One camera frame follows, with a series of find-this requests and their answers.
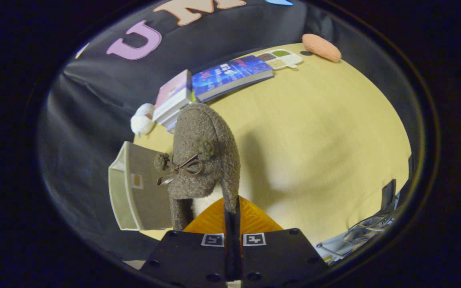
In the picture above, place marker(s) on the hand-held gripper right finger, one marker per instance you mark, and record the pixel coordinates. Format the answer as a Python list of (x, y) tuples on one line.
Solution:
[(278, 260)]

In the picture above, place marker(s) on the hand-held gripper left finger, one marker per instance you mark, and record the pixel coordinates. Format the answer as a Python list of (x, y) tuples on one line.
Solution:
[(190, 260)]

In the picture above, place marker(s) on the grey fabric storage box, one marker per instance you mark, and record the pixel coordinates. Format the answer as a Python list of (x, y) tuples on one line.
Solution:
[(146, 196)]

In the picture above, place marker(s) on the brown fuzzy slipper shoe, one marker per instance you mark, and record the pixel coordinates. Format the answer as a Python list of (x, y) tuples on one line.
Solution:
[(204, 160)]

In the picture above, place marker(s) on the black upright bar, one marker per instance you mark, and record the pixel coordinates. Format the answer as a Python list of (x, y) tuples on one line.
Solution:
[(389, 196)]

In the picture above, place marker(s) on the white paperback book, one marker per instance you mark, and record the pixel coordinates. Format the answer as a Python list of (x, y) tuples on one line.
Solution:
[(172, 128), (171, 118)]

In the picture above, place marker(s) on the white plush ball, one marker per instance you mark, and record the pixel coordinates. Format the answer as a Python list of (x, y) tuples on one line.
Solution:
[(142, 122)]

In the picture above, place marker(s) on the pink cover book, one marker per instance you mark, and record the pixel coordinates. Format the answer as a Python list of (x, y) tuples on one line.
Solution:
[(174, 94)]

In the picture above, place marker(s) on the black backdrop cloth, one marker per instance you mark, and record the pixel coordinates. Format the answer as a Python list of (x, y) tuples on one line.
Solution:
[(94, 100)]

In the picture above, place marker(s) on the blue cover book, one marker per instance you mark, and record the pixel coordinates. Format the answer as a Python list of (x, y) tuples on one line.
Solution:
[(232, 74)]

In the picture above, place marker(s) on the white divided grain tray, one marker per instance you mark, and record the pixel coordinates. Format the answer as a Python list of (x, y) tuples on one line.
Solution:
[(280, 58)]

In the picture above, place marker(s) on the small dark disc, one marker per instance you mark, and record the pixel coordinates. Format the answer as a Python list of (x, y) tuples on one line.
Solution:
[(305, 52)]

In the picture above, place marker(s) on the orange plush oval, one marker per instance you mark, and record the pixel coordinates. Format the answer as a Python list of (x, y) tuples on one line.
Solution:
[(321, 47)]

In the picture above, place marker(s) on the grey metal frame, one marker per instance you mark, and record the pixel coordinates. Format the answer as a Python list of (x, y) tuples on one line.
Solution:
[(354, 238)]

